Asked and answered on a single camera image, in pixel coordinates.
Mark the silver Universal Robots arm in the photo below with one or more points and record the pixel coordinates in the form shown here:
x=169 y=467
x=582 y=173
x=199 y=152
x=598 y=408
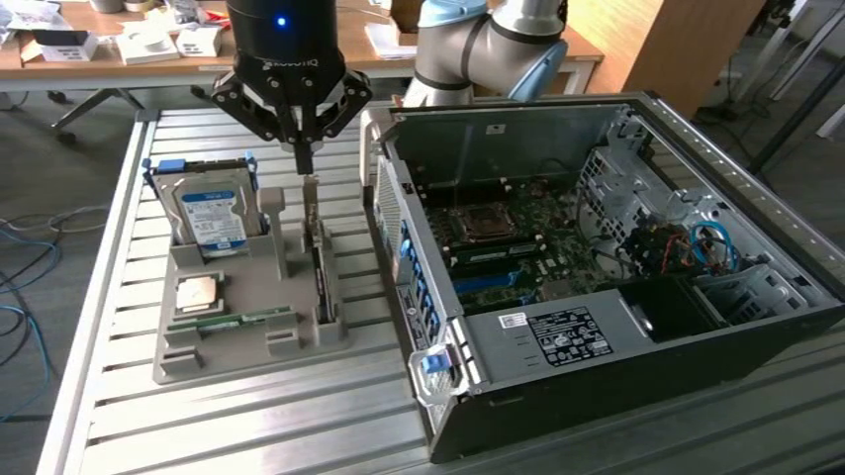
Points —
x=448 y=54

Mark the hard disk in blue caddy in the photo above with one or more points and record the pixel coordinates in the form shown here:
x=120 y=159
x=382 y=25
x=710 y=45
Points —
x=211 y=213

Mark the wooden desk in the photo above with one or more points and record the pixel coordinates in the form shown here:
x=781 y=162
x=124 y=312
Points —
x=99 y=69

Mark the white paper stack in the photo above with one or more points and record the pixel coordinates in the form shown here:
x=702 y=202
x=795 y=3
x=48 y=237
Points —
x=390 y=44

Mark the installed dark RAM stick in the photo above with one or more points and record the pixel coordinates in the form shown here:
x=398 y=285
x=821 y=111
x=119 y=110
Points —
x=495 y=253

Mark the desk leg with castors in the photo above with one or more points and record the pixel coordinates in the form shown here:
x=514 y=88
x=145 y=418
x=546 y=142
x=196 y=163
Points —
x=92 y=106

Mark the CPU socket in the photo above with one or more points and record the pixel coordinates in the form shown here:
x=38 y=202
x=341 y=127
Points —
x=487 y=222

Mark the silver disk bay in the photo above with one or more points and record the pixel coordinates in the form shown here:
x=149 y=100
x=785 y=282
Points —
x=753 y=292

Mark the green RAM stick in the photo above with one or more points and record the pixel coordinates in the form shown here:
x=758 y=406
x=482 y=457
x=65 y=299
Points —
x=224 y=320

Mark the blue case latch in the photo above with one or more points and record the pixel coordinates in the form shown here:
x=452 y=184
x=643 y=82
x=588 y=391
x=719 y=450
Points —
x=438 y=361

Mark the wide white box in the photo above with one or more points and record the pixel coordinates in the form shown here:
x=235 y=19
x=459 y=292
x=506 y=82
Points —
x=147 y=49

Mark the black drive box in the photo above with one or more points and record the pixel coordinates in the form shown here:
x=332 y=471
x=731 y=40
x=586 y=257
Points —
x=673 y=307

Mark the blue expansion slot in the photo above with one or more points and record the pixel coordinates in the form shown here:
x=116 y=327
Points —
x=484 y=283

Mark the silver CPU chip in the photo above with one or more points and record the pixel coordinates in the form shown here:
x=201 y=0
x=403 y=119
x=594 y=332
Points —
x=196 y=294

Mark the grey parts rack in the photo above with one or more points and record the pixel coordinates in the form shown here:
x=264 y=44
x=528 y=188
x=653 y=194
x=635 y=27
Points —
x=257 y=292

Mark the green motherboard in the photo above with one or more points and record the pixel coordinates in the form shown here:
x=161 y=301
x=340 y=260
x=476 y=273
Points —
x=560 y=247

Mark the black open PC case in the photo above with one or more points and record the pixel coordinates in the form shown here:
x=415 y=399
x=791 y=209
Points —
x=594 y=396

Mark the small white labelled box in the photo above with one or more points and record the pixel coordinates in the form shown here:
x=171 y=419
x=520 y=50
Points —
x=199 y=43

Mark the perforated metal drive cage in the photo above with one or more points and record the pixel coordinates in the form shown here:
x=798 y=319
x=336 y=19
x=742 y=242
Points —
x=614 y=198

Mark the black graphics card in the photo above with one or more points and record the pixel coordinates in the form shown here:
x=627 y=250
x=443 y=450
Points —
x=321 y=277

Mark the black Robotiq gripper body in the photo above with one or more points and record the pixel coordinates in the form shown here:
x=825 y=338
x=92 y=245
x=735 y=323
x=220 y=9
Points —
x=283 y=44

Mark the grey power supply unit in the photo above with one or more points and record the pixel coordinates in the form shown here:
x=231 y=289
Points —
x=508 y=346

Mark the white box with black lid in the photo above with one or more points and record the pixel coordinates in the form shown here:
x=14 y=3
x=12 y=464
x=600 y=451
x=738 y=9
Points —
x=65 y=47

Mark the wooden cabinet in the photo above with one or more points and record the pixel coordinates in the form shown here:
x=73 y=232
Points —
x=679 y=49

